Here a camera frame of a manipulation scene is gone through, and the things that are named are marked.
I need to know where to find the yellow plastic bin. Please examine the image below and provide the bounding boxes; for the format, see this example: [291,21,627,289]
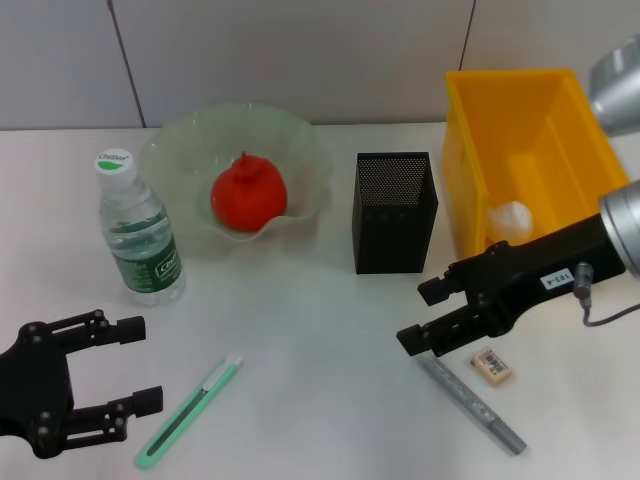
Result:
[442,67,632,256]

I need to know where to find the orange fruit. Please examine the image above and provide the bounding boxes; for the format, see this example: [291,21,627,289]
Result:
[209,152,289,232]

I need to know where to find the green glass fruit plate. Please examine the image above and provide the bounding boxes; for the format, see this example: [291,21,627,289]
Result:
[138,102,335,246]

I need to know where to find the right arm cable with connector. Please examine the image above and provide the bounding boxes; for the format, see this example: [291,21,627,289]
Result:
[572,261,640,329]

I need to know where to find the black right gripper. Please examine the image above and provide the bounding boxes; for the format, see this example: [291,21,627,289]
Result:
[396,213,627,359]

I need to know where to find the white paper ball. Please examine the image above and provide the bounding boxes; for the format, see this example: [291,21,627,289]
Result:
[487,200,535,247]

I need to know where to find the black mesh pen holder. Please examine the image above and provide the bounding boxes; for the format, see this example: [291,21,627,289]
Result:
[351,151,441,275]

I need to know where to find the green white pen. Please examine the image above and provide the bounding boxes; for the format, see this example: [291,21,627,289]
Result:
[135,352,245,470]

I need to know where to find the beige eraser with barcode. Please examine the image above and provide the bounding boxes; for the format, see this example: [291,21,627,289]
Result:
[468,348,515,385]

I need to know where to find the grey marker pen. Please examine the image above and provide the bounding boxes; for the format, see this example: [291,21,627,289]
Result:
[417,353,529,456]

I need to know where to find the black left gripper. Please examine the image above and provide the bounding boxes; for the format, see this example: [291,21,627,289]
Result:
[0,309,166,460]

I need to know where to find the clear green-label water bottle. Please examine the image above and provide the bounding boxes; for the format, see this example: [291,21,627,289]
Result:
[93,146,187,307]

